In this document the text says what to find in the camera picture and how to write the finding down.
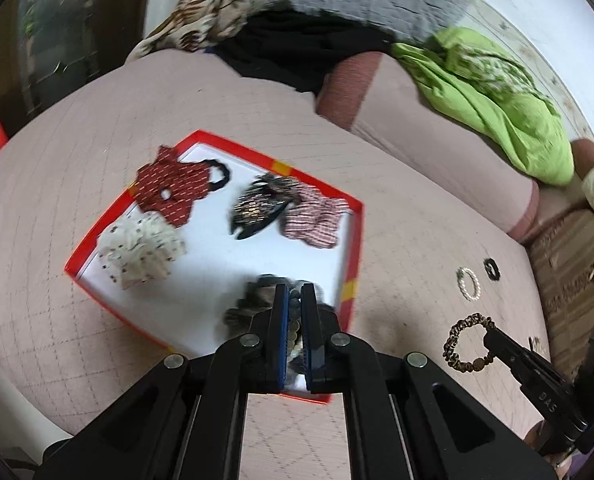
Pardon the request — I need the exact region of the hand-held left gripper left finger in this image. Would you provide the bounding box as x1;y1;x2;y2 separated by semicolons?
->
32;282;291;480

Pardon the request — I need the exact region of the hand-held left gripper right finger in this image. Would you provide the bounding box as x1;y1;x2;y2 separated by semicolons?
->
300;282;558;480

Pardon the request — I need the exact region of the dark sheer scrunchie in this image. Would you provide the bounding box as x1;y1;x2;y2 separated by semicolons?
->
224;274;338;386

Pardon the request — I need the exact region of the red rimmed white tray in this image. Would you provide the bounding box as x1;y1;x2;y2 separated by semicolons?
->
64;130;365;406

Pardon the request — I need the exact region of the brown beaded hair tie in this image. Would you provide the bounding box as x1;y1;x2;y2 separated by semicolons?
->
443;312;498;373

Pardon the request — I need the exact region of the red plaid scrunchie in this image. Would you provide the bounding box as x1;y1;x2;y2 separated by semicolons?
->
279;185;350;251

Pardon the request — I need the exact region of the black rhinestone hair claw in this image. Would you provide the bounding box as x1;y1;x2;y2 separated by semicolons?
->
228;172;303;241

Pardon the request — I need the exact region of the white cherry print scrunchie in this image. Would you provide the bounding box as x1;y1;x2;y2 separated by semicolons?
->
97;212;188;291

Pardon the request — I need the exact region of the red polka dot scrunchie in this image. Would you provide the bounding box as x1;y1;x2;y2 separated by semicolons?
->
129;145;218;226

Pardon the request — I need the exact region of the striped beige cushion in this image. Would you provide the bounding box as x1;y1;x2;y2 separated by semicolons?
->
524;210;594;376

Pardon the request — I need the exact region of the pink sofa cushion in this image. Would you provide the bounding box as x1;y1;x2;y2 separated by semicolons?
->
507;137;594;246

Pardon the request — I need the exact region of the pink bolster cushion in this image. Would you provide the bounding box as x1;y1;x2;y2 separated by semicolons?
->
317;52;540;241

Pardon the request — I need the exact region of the green cloth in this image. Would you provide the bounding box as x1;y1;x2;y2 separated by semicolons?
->
391;27;575;186

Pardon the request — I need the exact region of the black cloth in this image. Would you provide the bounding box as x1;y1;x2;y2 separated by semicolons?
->
212;10;393;93

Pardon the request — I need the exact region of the leopard print cloth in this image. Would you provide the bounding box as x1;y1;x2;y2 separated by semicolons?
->
127;0;278;63

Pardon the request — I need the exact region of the dark glass cabinet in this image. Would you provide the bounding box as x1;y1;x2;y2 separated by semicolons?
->
0;0;158;136

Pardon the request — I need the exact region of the pearl hair tie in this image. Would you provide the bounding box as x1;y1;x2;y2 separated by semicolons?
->
456;267;480;302

